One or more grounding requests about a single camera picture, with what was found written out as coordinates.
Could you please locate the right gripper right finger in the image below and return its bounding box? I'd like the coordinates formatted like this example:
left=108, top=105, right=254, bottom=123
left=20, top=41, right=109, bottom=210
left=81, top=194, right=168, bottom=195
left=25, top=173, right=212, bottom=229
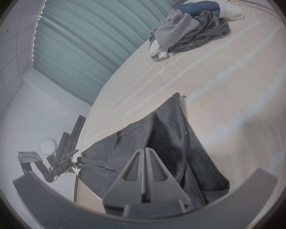
left=146, top=147, right=191, bottom=211

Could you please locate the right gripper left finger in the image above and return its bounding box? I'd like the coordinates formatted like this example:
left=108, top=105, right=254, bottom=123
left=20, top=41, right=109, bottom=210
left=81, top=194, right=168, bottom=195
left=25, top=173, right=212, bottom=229
left=102, top=148, right=145, bottom=217

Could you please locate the dark grey garment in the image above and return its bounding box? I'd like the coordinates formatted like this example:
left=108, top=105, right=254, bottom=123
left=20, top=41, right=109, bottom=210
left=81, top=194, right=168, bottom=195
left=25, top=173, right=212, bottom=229
left=76, top=93, right=230, bottom=210

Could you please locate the bed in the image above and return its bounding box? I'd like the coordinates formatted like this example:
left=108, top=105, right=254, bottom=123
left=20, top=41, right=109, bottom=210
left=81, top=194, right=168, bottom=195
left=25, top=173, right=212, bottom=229
left=74, top=0, right=286, bottom=214

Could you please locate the pile of clothes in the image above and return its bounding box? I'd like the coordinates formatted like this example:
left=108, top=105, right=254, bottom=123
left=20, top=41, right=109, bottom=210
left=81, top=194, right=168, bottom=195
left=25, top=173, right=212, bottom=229
left=148, top=1, right=244, bottom=62

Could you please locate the blue-green curtain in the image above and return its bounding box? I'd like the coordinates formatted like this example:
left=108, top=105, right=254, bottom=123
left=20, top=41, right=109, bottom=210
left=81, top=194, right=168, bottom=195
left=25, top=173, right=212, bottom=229
left=31, top=0, right=179, bottom=105

